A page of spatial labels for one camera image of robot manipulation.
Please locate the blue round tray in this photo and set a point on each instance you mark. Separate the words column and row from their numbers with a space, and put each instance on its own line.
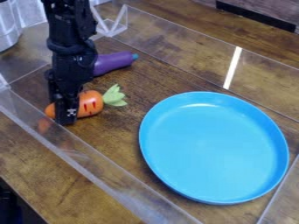
column 214, row 147

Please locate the orange toy carrot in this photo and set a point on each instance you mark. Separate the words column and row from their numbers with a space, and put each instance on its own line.
column 93, row 101

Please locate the dark baseboard strip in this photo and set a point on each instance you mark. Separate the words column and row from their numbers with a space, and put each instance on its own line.
column 256, row 16

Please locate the clear acrylic front barrier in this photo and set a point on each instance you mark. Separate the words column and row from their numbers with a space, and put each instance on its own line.
column 153, row 208

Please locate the white checked curtain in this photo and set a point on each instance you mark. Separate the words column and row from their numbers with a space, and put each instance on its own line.
column 15, row 20

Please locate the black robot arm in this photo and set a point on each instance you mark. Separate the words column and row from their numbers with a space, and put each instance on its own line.
column 73, row 25

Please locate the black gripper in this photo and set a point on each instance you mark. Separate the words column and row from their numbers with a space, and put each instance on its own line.
column 71, row 71

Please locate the purple toy eggplant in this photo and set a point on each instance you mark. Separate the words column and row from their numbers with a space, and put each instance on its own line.
column 114, row 61

